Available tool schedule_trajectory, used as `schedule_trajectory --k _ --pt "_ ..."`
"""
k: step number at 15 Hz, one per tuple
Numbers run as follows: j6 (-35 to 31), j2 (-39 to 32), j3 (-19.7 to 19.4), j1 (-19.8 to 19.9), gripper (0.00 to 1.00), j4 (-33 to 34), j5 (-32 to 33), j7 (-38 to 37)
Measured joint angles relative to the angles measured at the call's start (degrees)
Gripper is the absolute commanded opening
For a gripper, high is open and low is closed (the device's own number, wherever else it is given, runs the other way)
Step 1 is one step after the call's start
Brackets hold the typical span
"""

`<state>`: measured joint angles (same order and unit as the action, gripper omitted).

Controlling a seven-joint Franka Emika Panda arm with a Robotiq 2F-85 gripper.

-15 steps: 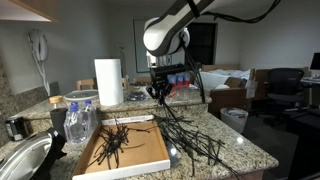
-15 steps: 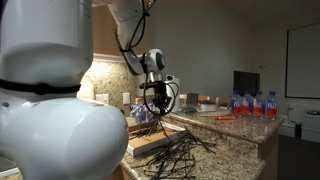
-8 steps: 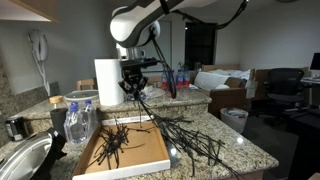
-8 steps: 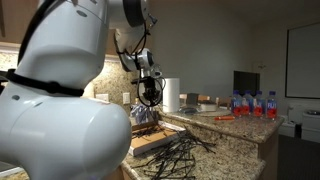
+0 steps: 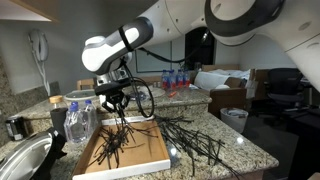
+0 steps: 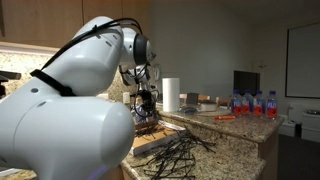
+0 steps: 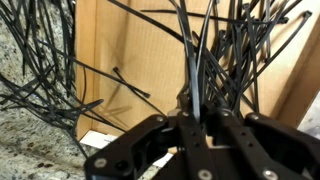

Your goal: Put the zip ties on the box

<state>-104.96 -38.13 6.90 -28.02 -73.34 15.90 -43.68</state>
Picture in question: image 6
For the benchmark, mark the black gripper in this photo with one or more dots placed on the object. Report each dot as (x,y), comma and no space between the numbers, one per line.
(146,95)

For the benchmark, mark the black zip tie pile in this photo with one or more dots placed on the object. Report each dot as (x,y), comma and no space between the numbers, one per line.
(176,155)

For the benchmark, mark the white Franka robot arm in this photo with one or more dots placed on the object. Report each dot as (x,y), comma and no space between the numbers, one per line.
(50,133)

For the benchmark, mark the flat cardboard box white rim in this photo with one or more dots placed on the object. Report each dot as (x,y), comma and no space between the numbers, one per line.
(153,140)

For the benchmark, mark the dark grey box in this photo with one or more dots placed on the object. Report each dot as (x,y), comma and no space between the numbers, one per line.
(192,99)

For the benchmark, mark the white paper towel roll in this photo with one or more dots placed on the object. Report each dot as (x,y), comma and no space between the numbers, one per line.
(171,96)

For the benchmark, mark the dark round dish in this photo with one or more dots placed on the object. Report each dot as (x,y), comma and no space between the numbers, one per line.
(188,110)

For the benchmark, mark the white rectangular container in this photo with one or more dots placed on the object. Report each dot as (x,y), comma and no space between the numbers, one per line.
(208,107)

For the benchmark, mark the orange marker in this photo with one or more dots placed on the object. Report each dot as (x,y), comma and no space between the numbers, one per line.
(224,117)

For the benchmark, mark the Fiji water bottle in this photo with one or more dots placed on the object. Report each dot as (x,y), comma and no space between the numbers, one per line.
(247,106)
(236,106)
(271,108)
(258,108)

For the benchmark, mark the black television screen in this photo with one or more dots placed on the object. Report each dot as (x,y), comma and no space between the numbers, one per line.
(246,83)

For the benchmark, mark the wooden upper cabinet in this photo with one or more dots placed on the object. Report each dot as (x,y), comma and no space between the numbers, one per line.
(50,20)

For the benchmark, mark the white low furniture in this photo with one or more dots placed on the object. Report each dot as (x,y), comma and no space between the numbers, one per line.
(311,128)

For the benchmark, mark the white light switch plate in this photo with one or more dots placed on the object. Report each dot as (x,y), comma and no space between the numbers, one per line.
(126,97)

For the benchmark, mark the white wall outlet plate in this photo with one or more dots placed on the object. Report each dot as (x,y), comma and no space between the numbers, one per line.
(102,96)

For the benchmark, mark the wall whiteboard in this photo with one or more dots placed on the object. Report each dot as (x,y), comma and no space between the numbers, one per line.
(305,60)

